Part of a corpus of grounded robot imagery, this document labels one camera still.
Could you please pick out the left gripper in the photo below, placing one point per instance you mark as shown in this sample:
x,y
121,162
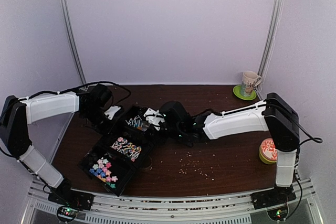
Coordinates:
x,y
108,130

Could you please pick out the black three-compartment candy bin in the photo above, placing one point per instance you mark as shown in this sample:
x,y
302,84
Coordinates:
x,y
118,155

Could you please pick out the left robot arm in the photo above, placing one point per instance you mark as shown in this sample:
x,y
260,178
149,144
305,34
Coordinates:
x,y
46,113

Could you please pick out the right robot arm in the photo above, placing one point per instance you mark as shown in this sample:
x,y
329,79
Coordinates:
x,y
273,115

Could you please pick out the star candies pile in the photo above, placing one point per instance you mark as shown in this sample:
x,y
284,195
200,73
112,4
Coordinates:
x,y
102,169

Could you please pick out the swirl lollipops pile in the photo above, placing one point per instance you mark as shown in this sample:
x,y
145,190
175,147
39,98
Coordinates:
x,y
130,150

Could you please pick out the small round lollipops pile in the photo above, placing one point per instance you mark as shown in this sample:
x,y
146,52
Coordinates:
x,y
138,123

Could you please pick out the clear jar lid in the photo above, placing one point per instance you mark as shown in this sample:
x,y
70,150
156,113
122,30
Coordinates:
x,y
147,163

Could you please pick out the green saucer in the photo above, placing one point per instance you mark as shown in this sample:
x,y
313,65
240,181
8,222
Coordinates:
x,y
244,93

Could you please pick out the cream patterned mug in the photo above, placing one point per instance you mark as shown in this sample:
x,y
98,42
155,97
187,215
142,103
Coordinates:
x,y
251,79

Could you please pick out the green bowl with red lid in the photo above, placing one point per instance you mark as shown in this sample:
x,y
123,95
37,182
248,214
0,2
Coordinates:
x,y
268,152

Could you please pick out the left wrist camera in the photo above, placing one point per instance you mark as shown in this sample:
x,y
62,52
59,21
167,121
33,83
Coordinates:
x,y
112,111

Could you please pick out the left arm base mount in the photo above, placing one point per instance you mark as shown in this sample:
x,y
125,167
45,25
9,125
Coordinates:
x,y
70,201

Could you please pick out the front aluminium rail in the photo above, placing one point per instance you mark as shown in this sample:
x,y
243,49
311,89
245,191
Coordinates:
x,y
227,208

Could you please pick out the left aluminium frame post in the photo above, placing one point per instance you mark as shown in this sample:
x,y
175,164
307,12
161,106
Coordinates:
x,y
72,42

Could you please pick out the aluminium frame post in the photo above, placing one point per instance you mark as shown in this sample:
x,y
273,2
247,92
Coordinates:
x,y
267,52
72,42

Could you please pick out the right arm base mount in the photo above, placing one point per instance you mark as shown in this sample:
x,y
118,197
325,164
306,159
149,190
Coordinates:
x,y
275,201

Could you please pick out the right aluminium frame post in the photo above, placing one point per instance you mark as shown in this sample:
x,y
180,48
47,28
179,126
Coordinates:
x,y
267,52

